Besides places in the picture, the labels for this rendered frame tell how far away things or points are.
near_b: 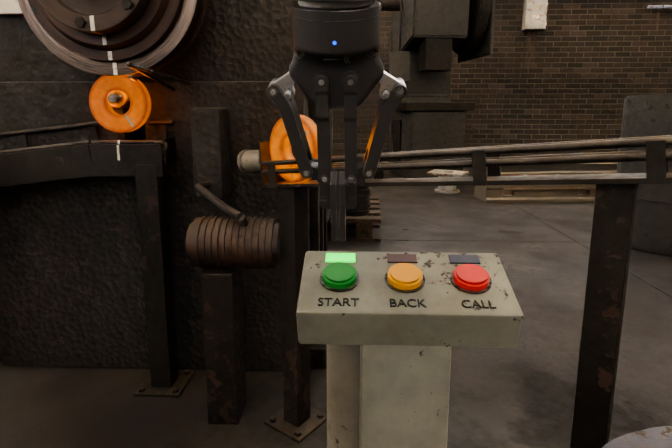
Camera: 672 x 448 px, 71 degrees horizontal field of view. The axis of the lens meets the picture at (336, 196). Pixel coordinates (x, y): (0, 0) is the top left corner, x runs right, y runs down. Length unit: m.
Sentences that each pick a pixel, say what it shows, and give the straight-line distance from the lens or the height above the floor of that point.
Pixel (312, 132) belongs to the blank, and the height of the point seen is 0.74.
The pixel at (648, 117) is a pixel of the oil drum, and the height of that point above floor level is 0.76.
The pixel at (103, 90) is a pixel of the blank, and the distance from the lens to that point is 1.39.
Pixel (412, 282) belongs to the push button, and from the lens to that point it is 0.54.
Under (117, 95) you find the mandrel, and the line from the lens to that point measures 1.36.
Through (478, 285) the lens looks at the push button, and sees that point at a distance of 0.55.
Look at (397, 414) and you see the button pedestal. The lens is 0.59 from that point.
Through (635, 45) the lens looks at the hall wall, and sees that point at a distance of 8.44.
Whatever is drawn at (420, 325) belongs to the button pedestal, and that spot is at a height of 0.57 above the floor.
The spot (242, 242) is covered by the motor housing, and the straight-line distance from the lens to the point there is 1.13.
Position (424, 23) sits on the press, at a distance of 5.38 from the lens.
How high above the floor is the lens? 0.79
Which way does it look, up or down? 10 degrees down
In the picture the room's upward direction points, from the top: straight up
